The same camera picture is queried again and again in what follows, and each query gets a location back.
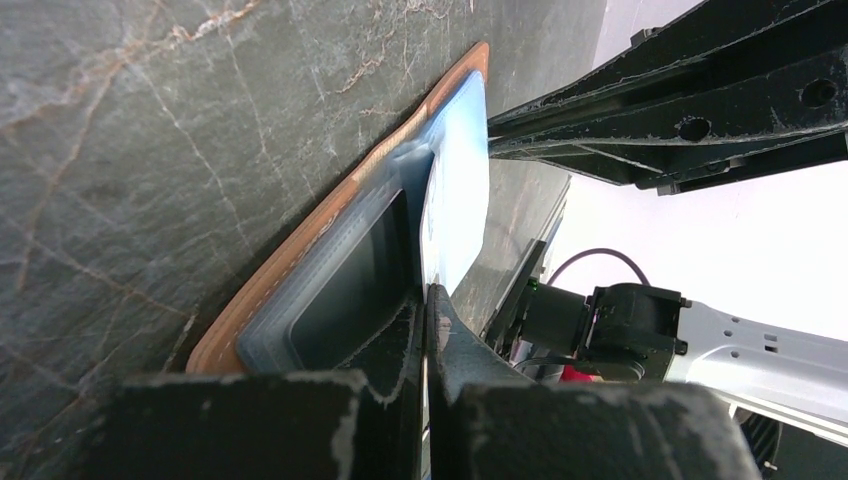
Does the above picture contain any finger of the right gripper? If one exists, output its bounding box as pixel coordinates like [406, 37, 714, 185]
[488, 1, 847, 195]

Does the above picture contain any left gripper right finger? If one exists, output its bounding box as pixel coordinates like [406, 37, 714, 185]
[427, 284, 760, 479]

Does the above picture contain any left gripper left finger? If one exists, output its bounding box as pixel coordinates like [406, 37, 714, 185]
[79, 299, 424, 479]

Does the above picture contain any brown leather card holder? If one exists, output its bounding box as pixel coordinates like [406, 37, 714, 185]
[186, 42, 490, 374]

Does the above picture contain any black card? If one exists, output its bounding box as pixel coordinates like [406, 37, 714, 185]
[290, 192, 411, 370]

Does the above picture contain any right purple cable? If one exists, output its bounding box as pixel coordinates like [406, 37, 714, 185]
[546, 247, 652, 287]

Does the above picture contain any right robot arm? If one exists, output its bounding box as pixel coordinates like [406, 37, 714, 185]
[482, 1, 847, 471]

